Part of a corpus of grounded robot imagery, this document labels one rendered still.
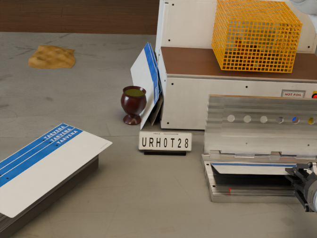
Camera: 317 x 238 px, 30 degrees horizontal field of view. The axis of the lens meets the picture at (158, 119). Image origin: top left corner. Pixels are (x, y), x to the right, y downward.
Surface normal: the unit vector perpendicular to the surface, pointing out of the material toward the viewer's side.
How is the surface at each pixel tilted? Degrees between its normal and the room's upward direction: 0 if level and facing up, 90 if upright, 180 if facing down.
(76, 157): 0
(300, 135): 78
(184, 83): 90
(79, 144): 0
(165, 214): 0
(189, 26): 90
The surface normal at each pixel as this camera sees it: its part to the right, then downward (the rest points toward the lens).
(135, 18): 0.09, -0.86
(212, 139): 0.11, 0.32
